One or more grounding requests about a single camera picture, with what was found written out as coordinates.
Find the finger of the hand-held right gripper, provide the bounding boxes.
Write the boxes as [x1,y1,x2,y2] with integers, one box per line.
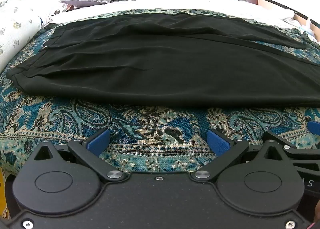
[264,130,320,160]
[307,120,320,137]

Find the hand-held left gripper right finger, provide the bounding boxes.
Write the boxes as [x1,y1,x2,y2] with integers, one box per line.
[191,129,294,183]

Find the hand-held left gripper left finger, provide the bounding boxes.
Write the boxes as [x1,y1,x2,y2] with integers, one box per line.
[26,129,126,183]

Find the black pants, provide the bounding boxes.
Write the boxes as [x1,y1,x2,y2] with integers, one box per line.
[5,13,320,108]

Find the blue paisley blanket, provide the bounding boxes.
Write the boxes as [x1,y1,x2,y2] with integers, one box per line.
[0,8,320,177]

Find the yellow cloth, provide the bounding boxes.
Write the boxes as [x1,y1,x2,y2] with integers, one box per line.
[0,167,9,221]

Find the white bed sheet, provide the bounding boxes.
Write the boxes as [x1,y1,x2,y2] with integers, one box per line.
[49,0,312,34]

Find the white floral duvet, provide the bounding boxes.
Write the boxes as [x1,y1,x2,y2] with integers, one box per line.
[0,0,62,70]

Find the wooden bed frame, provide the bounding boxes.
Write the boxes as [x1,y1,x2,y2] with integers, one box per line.
[257,0,320,29]

